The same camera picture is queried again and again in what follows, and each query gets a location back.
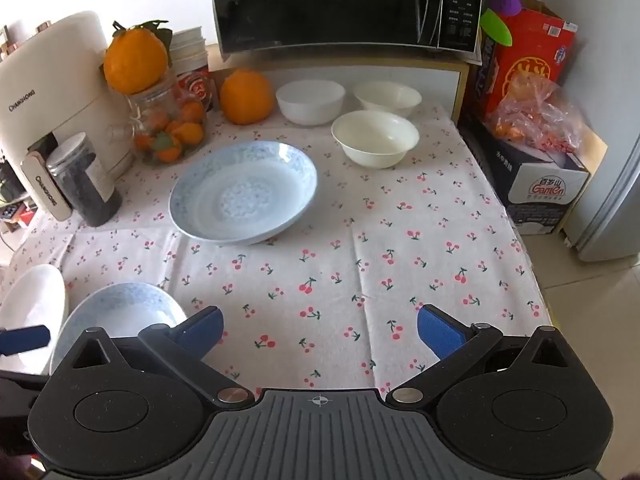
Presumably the red cardboard box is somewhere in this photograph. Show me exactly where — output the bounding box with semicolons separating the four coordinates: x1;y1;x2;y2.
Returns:
479;0;579;128

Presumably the blue and white cardboard box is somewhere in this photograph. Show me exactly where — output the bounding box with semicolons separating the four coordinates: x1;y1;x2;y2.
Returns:
459;109;609;237

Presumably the cherry print tablecloth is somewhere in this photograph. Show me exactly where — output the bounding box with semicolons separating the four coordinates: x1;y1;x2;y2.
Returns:
0;102;554;397

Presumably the white bowl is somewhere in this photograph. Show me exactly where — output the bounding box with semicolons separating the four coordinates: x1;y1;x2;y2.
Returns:
275;80;347;127

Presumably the black microwave oven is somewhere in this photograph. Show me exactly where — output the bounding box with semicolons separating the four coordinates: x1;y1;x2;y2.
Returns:
208;0;494;56

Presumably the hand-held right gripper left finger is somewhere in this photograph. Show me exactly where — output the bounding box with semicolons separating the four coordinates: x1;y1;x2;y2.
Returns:
74;306;255;406

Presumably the dark filled clear jar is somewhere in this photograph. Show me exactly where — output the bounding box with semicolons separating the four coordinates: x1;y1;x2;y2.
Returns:
46;132;124;227

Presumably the cream bowl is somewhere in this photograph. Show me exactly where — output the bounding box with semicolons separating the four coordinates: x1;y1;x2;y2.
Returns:
331;111;420;170
352;81;423;119

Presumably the glass jar of small oranges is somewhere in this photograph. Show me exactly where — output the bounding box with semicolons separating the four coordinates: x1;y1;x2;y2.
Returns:
127;67;209;168

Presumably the colourful snack box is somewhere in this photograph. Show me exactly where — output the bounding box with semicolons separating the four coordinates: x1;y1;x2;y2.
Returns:
479;0;524;67

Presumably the blue patterned plate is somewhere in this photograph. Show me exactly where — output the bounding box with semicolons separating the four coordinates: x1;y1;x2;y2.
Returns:
168;141;319;246
49;282;189;376

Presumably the white refrigerator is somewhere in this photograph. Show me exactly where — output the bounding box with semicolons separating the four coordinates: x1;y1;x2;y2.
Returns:
564;132;640;263

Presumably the plastic bag of small oranges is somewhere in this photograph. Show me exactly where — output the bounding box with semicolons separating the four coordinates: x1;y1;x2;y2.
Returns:
487;77;597;157

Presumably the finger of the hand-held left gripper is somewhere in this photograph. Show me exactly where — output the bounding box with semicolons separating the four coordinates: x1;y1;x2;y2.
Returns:
0;324;52;357

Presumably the large orange with leaves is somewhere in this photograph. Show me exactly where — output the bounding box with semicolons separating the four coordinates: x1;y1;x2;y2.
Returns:
103;20;172;96

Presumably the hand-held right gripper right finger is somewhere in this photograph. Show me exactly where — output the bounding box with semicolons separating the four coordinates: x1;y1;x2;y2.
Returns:
387;304;568;404

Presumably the stack of paper cups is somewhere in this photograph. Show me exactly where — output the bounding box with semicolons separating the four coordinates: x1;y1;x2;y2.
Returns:
170;27;217;112

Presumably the white plate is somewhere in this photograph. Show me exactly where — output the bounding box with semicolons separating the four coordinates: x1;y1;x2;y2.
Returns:
0;264;69;374

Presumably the white kitchen appliance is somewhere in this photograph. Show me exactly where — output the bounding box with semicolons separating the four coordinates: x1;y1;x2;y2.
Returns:
0;10;137;222

